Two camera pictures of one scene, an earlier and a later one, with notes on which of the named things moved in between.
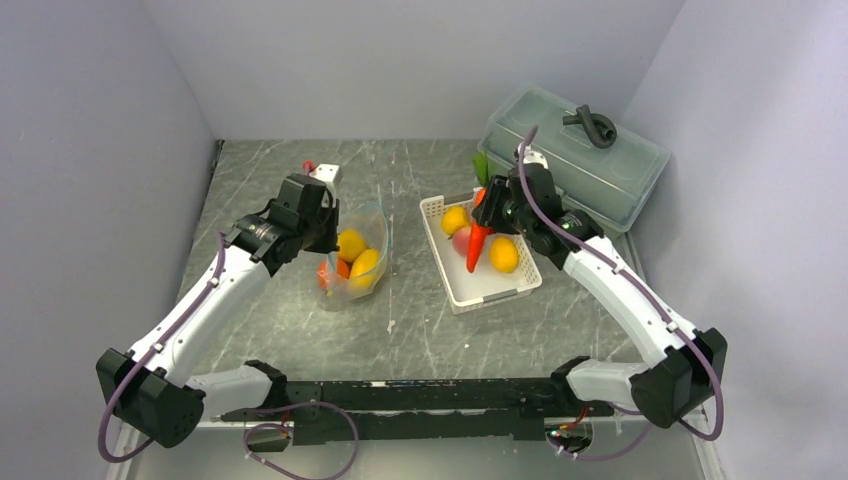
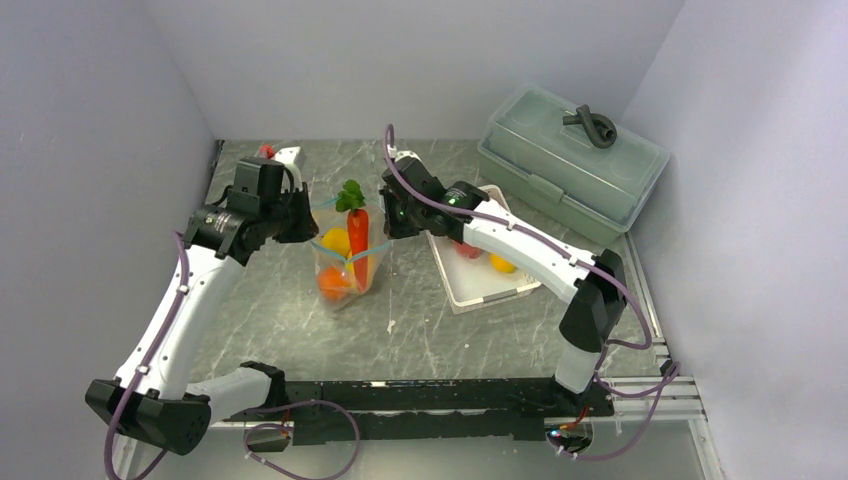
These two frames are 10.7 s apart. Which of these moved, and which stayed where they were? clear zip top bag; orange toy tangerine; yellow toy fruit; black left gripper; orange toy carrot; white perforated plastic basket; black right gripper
Moved: black left gripper; orange toy carrot; black right gripper; orange toy tangerine
Stayed: clear zip top bag; yellow toy fruit; white perforated plastic basket
